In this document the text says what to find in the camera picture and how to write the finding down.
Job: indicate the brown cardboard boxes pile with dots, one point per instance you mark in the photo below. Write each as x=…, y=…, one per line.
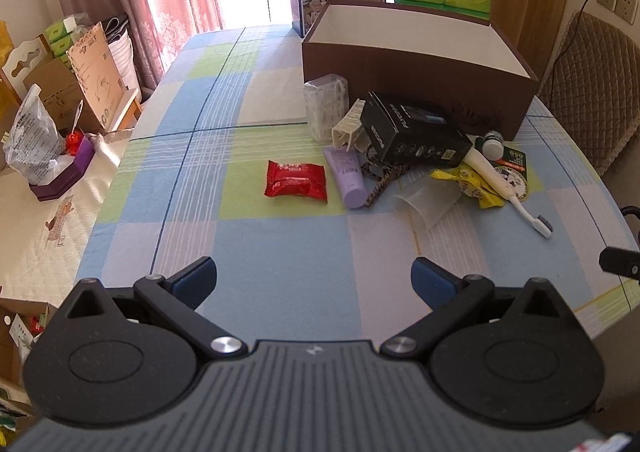
x=80, y=84

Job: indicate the white green medicine bottle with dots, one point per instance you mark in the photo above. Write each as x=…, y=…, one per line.
x=492, y=146

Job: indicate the plaid tablecloth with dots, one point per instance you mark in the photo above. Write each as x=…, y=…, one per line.
x=191, y=184

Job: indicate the clear tissue pack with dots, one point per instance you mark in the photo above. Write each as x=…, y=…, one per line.
x=326, y=103

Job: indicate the purple gift box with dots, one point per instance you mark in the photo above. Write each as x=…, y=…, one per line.
x=69, y=176

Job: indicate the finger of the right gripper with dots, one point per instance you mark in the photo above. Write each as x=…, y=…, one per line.
x=620, y=262

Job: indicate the white electric toothbrush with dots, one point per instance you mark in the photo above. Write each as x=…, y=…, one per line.
x=476, y=160

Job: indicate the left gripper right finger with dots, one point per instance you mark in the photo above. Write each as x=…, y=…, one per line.
x=454, y=303

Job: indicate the black product box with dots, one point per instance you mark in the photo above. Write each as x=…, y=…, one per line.
x=416, y=133

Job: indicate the wall power socket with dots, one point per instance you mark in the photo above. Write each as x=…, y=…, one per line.
x=625, y=9

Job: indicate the red snack packet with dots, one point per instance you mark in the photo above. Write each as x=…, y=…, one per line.
x=305, y=180

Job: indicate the purple cream tube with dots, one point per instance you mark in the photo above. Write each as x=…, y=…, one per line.
x=348, y=176

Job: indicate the brown quilted chair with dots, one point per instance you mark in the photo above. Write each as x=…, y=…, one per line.
x=593, y=89

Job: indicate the green round-pattern packet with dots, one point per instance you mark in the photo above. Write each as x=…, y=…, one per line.
x=513, y=167

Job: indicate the clear plastic cup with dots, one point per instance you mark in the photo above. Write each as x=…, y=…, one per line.
x=424, y=202

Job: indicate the leopard print hair band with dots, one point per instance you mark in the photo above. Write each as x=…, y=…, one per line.
x=383, y=173

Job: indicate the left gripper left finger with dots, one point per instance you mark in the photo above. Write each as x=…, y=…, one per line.
x=174, y=300

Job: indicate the yellow snack packet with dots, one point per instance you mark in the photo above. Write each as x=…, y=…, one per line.
x=471, y=184

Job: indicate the brown cardboard storage box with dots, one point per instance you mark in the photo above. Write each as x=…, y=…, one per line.
x=464, y=65

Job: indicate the white plastic bag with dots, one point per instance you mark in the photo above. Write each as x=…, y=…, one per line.
x=33, y=144

